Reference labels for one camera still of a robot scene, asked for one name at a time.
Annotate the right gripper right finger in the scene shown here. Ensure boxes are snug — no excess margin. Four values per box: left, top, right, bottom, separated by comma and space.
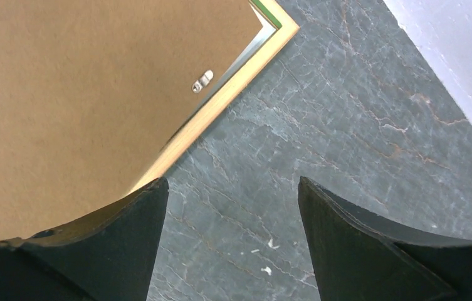
298, 177, 472, 300

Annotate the brown frame backing board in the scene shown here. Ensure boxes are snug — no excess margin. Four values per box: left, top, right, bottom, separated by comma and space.
0, 1, 261, 240

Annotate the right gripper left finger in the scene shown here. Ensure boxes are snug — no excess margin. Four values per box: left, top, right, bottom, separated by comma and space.
0, 177, 169, 300

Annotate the light wooden picture frame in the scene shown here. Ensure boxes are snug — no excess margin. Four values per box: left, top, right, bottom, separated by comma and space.
129, 1, 300, 193

